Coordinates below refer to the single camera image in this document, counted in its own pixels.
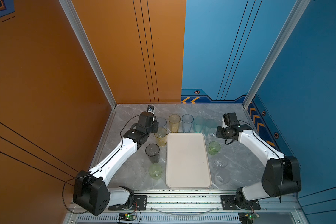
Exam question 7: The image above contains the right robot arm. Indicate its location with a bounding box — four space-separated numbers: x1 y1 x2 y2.
216 113 301 210

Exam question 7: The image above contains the white rectangular tray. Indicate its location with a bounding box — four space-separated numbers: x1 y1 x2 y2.
166 133 212 189

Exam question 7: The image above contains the aluminium corner post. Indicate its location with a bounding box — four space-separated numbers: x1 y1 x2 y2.
58 0 118 109
242 0 310 109

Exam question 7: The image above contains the teal textured tumbler left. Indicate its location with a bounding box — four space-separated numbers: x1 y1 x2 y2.
193 116 205 133

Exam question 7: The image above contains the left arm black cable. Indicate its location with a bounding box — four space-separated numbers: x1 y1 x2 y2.
62 114 142 215

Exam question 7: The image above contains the teal textured tumbler right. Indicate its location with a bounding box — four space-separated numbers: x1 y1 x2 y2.
204 119 217 135

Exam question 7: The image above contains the light green dotted cup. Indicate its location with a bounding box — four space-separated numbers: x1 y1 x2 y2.
148 163 162 180

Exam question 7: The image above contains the dark smoky tumbler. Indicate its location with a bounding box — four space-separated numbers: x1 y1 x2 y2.
145 143 160 163

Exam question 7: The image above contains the green circuit board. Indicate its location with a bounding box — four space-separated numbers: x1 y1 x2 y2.
118 213 137 224
238 213 260 224

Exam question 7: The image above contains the small clear faceted glass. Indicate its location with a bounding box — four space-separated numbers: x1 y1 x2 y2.
207 128 217 142

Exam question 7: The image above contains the amber tall tumbler back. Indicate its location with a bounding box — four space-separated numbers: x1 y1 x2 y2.
169 114 181 133

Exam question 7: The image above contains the aluminium front rail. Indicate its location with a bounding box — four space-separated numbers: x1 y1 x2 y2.
63 191 309 224

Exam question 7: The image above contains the right aluminium corner post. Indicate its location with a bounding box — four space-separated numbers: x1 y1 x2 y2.
242 0 310 109

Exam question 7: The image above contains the clear plastic cup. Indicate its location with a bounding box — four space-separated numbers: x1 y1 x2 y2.
214 169 231 185

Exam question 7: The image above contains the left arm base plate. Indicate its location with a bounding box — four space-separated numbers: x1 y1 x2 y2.
108 195 147 211

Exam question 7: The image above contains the light blue clear tumbler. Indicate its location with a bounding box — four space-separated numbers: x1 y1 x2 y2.
182 114 194 133

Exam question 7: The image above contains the yellow tumbler near tray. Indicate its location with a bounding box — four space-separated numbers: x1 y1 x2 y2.
155 127 168 147

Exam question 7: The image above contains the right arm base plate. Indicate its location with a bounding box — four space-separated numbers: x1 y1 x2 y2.
220 195 261 211

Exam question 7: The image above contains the teal textured tumbler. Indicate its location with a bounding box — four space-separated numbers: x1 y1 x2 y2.
204 119 217 135
193 116 205 133

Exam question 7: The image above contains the small green faceted glass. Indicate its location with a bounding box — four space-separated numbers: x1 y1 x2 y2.
208 141 221 155

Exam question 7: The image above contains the clear stemmed glass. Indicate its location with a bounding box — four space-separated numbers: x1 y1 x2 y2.
213 155 228 169

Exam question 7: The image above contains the left green circuit board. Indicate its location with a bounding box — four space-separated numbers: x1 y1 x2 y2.
118 213 137 224

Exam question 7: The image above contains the left aluminium corner post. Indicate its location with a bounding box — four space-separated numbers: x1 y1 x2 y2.
58 0 118 109

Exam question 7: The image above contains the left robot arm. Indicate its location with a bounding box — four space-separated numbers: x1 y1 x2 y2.
73 105 159 216

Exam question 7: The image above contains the grey-blue frosted tumbler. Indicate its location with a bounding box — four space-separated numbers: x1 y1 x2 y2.
156 117 167 128

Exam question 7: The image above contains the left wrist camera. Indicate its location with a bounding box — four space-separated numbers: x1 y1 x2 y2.
147 105 155 113

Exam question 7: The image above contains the right green circuit board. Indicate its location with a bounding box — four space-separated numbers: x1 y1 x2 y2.
238 213 260 224

